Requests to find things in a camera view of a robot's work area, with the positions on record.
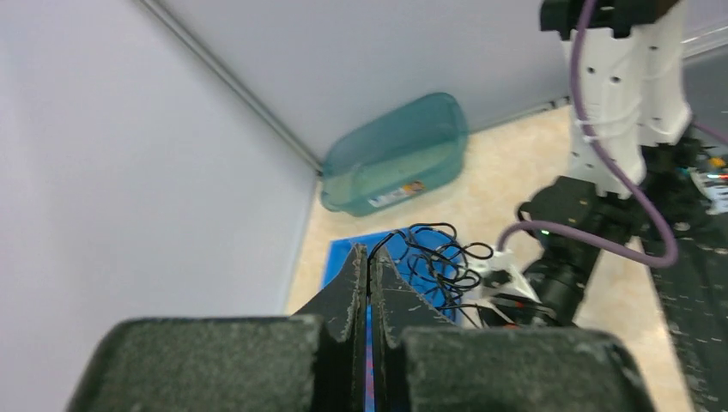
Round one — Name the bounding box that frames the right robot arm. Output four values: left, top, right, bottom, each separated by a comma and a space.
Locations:
513, 1, 698, 326

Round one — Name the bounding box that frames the blue three-compartment bin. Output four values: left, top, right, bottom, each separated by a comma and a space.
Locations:
319, 224, 458, 411

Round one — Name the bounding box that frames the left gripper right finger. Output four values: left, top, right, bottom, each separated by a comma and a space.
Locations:
370, 264, 654, 411

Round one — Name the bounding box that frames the teal transparent plastic lid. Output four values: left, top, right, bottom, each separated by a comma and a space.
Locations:
320, 92, 470, 217

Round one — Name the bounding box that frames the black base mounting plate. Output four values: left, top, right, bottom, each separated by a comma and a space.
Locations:
647, 138, 727, 411

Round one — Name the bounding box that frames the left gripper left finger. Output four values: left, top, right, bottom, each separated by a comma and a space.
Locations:
67, 245, 367, 411

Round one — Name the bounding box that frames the aluminium corner post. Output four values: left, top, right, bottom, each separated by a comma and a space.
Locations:
137, 0, 323, 176

